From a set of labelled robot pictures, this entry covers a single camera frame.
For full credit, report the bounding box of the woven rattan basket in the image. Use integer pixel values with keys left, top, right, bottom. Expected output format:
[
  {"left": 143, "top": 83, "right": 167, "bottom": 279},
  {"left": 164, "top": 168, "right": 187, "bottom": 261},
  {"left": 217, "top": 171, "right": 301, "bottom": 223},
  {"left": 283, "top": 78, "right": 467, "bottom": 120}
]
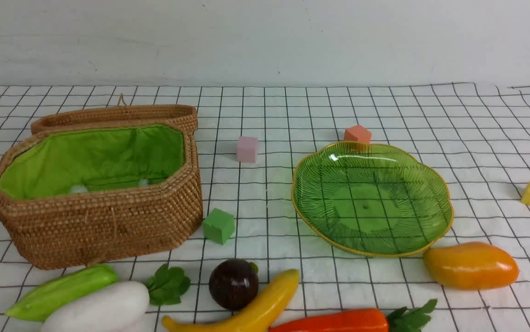
[{"left": 0, "top": 119, "right": 203, "bottom": 270}]

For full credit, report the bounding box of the green toy cucumber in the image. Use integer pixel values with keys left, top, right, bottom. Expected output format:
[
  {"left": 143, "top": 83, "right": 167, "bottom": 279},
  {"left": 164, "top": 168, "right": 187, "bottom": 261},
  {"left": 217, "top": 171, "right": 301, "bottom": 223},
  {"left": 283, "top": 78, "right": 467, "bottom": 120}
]
[{"left": 5, "top": 263, "right": 119, "bottom": 322}]

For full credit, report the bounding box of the white toy radish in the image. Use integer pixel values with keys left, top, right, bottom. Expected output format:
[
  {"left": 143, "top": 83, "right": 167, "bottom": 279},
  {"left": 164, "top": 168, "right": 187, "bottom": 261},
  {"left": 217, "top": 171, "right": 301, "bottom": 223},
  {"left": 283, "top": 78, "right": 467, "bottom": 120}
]
[{"left": 40, "top": 263, "right": 191, "bottom": 332}]

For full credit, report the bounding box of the dark purple toy passionfruit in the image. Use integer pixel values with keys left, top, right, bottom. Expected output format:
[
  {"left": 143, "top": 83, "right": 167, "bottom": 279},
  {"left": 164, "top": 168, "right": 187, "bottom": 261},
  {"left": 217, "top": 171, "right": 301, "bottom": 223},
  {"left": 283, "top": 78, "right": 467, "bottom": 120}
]
[{"left": 208, "top": 258, "right": 259, "bottom": 311}]

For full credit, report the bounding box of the woven rattan basket lid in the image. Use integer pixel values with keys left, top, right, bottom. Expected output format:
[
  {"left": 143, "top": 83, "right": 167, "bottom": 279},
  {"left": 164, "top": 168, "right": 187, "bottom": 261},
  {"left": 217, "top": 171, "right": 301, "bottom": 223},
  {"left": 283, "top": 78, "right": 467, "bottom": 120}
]
[{"left": 30, "top": 104, "right": 199, "bottom": 134}]

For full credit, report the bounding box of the green foam cube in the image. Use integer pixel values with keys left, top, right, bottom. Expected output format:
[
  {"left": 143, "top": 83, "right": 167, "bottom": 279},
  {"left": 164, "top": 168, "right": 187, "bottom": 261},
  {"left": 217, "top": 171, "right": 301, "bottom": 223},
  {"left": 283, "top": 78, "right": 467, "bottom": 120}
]
[{"left": 203, "top": 208, "right": 236, "bottom": 245}]

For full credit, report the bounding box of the orange toy carrot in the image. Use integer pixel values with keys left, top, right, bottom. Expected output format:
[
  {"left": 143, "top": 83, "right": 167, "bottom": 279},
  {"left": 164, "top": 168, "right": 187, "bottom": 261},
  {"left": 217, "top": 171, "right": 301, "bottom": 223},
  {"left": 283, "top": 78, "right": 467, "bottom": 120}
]
[{"left": 270, "top": 299, "right": 438, "bottom": 332}]

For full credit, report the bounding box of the green glass leaf plate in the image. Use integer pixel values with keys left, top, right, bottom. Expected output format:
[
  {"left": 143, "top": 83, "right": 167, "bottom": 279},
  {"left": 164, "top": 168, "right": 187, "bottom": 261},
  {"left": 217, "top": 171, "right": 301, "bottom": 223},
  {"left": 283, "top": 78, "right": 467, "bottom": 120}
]
[{"left": 292, "top": 141, "right": 454, "bottom": 258}]

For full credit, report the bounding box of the orange foam cube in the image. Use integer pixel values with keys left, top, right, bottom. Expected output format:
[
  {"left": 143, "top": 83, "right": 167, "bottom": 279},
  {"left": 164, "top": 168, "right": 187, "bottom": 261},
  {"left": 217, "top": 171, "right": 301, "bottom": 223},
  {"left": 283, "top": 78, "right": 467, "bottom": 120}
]
[{"left": 343, "top": 125, "right": 372, "bottom": 144}]

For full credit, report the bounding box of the pink foam cube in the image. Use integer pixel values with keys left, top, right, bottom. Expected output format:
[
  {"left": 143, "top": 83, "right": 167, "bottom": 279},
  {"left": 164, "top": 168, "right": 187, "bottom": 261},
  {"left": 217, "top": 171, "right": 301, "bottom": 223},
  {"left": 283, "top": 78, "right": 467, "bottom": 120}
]
[{"left": 237, "top": 136, "right": 258, "bottom": 163}]

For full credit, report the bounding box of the orange yellow toy mango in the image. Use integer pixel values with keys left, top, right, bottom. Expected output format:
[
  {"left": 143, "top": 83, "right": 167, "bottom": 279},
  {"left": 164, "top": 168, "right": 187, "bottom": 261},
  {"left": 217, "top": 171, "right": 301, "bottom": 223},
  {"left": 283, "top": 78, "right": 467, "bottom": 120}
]
[{"left": 423, "top": 242, "right": 519, "bottom": 291}]

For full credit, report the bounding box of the yellow toy banana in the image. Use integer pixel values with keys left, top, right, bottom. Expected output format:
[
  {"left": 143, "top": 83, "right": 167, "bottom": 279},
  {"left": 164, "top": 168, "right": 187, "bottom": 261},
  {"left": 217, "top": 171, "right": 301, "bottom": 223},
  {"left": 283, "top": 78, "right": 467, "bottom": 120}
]
[{"left": 161, "top": 269, "right": 301, "bottom": 332}]

